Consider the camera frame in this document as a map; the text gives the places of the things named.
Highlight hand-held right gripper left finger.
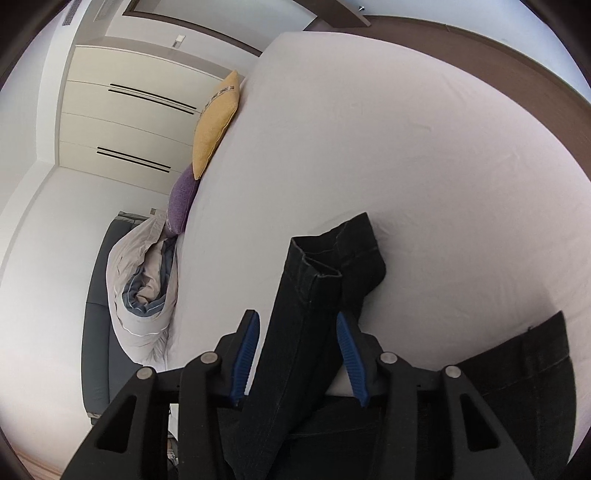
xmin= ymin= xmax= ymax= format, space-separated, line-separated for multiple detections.
xmin=60 ymin=310 xmax=260 ymax=480

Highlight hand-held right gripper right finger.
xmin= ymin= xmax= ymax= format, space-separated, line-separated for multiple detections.
xmin=336 ymin=313 xmax=536 ymax=480

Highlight black pants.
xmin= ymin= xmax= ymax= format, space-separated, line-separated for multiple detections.
xmin=217 ymin=212 xmax=580 ymax=480

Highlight dark grey sofa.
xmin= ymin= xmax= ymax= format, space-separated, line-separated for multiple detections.
xmin=82 ymin=211 xmax=153 ymax=418

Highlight purple pillow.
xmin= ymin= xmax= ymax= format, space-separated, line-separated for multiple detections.
xmin=167 ymin=164 xmax=201 ymax=236

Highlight white bed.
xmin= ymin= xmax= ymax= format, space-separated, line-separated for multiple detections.
xmin=164 ymin=30 xmax=587 ymax=480

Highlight yellow pillow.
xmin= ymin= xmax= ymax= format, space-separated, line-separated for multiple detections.
xmin=192 ymin=70 xmax=242 ymax=181

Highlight cream wardrobe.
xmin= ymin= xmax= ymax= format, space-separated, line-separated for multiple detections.
xmin=58 ymin=44 xmax=264 ymax=195

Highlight brown wooden bed border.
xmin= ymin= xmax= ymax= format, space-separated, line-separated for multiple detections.
xmin=362 ymin=15 xmax=591 ymax=121

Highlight dark brown wooden panel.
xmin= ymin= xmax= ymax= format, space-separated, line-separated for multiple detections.
xmin=302 ymin=0 xmax=365 ymax=29

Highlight black wardrobe handle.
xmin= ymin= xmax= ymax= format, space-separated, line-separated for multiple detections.
xmin=110 ymin=84 xmax=198 ymax=110
xmin=97 ymin=147 xmax=172 ymax=167
xmin=96 ymin=152 xmax=165 ymax=173
xmin=108 ymin=89 xmax=197 ymax=114

